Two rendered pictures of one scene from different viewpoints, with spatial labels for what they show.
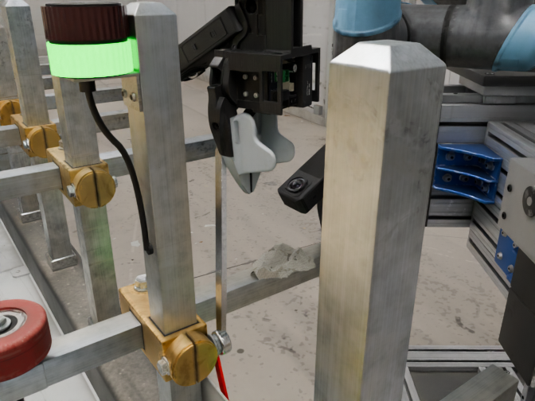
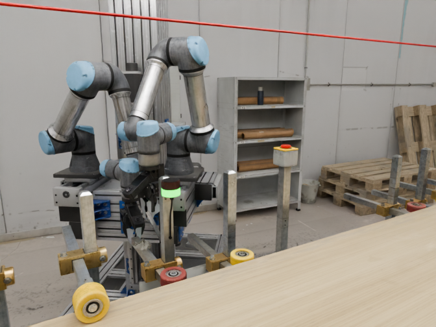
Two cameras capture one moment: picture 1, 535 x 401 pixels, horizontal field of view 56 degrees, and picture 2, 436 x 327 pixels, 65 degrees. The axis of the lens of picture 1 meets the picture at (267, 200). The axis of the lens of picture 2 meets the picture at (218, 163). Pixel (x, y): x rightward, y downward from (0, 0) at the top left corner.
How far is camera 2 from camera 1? 121 cm
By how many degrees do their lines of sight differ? 80
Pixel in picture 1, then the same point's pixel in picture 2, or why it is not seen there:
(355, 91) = (232, 176)
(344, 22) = (132, 169)
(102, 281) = not seen: hidden behind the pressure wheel
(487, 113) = (91, 187)
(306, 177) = (137, 217)
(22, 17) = not seen: outside the picture
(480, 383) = (193, 236)
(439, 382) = not seen: hidden behind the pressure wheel
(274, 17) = (160, 172)
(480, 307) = (29, 297)
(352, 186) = (232, 187)
